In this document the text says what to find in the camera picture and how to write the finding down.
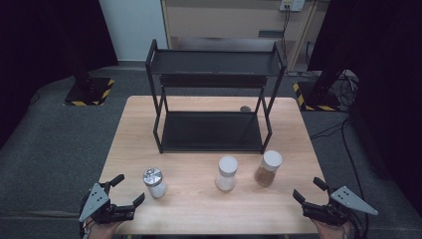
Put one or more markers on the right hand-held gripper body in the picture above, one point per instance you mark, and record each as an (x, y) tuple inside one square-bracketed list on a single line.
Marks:
[(345, 199)]

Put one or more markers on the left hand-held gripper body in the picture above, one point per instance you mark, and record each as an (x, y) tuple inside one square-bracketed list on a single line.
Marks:
[(99, 202)]

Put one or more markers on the silver-lid glass jar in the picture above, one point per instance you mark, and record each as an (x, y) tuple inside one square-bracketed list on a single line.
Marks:
[(154, 182)]

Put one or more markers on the white-lid jar of brown spice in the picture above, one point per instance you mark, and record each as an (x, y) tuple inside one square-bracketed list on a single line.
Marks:
[(268, 169)]

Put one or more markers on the white-lid jar of white powder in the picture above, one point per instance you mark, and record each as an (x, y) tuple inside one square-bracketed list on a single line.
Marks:
[(227, 172)]

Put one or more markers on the black two-tier metal rack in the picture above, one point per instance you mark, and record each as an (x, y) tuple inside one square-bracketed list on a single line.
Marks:
[(212, 131)]

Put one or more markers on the person's left hand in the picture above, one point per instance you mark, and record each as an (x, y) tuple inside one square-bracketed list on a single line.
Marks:
[(101, 231)]

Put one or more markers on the person's right hand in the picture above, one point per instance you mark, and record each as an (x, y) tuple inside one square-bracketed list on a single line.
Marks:
[(335, 232)]

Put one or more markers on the black stand with striped base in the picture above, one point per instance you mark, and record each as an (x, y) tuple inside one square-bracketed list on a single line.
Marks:
[(318, 98), (89, 91)]

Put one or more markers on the small grey round disc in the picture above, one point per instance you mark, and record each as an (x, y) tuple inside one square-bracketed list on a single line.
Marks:
[(245, 108)]

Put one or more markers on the dark curtain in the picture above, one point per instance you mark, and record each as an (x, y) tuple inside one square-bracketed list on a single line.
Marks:
[(40, 49), (388, 83)]

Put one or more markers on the beige wooden cabinet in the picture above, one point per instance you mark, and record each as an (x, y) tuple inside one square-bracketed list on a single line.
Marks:
[(225, 20)]

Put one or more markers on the white wall socket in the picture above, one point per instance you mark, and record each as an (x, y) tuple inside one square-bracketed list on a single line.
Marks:
[(292, 4)]

